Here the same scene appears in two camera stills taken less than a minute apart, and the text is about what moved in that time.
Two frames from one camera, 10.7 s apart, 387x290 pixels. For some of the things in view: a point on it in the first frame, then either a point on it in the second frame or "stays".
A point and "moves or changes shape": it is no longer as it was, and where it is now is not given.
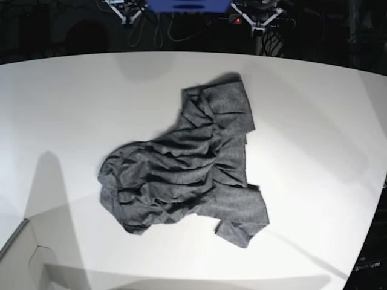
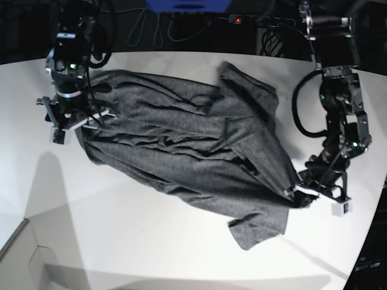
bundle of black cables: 272,41 stays
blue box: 190,6 stays
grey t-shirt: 197,165 moves or changes shape
